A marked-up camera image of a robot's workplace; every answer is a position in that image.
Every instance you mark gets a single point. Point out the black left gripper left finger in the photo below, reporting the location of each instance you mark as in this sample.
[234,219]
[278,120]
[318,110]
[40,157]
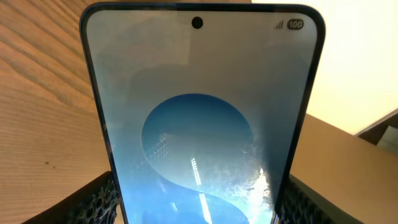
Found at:
[95,203]

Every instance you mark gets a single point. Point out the brown cardboard panel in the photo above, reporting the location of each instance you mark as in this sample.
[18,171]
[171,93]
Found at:
[353,174]

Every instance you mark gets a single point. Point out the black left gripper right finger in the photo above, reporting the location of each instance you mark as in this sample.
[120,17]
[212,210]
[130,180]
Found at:
[303,205]

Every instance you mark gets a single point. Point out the blue Galaxy smartphone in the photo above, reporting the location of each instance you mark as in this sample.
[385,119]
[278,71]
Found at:
[201,104]

